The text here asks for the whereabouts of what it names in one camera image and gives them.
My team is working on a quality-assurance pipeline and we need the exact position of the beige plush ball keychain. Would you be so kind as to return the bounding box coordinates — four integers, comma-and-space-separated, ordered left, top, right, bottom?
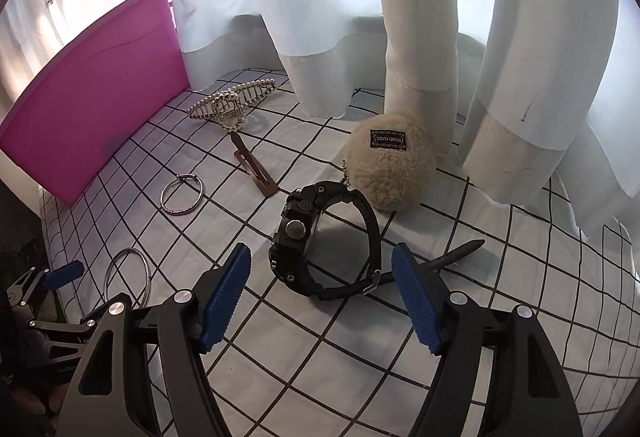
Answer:
341, 114, 437, 211

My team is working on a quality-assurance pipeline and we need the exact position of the pink plastic bin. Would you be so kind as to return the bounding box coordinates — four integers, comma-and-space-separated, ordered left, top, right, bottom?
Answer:
0, 0, 191, 205

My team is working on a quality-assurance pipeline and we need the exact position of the pearl hair claw clip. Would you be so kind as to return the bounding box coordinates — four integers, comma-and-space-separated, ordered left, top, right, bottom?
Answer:
186, 78, 279, 134

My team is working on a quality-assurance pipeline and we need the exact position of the white black checked sheet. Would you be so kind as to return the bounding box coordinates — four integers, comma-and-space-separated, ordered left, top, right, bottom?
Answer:
40, 67, 640, 437

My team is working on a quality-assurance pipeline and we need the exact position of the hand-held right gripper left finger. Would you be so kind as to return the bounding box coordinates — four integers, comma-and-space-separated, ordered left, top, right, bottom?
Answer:
55, 243, 251, 437

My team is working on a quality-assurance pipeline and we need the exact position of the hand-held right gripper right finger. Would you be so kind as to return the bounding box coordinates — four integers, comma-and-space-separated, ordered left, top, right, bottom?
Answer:
391, 242, 583, 437

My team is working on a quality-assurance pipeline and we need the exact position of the silver studded bracelet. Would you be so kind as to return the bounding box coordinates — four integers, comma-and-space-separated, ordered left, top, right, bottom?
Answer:
160, 174, 204, 217

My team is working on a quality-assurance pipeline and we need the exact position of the black wrist watch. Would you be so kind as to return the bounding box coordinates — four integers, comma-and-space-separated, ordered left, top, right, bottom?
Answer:
269, 180, 486, 302

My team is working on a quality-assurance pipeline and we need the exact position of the thin silver bangle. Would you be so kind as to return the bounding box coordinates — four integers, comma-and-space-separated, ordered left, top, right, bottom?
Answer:
104, 247, 152, 313

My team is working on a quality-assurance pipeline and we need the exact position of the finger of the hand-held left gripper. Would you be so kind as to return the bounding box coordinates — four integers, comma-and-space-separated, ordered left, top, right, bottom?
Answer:
25, 302, 111, 343
5, 261, 85, 310

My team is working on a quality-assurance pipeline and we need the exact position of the brown flat hair clip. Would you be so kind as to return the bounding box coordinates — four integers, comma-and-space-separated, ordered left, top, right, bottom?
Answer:
232, 132, 279, 198

